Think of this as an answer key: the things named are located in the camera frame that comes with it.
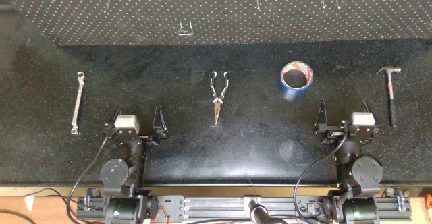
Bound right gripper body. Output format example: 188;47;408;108
313;123;381;146

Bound thin black wire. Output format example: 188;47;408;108
0;210;36;224
24;187;80;215

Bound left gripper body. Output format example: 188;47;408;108
103;123;161;146

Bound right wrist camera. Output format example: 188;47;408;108
350;111;377;128

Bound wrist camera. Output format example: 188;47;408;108
113;115;141;133
350;111;377;128

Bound black and white pliers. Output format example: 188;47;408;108
209;70;230;127

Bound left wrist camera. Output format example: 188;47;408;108
113;115;141;133

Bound wrench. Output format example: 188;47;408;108
70;71;86;136

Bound black pegboard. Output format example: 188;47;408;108
0;0;432;47

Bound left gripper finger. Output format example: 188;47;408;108
152;103;169;139
108;104;124;126

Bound hammer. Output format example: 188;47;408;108
376;65;402;130

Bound mounting rail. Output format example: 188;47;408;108
76;187;412;224

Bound roll of blue tape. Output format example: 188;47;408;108
279;60;315;99

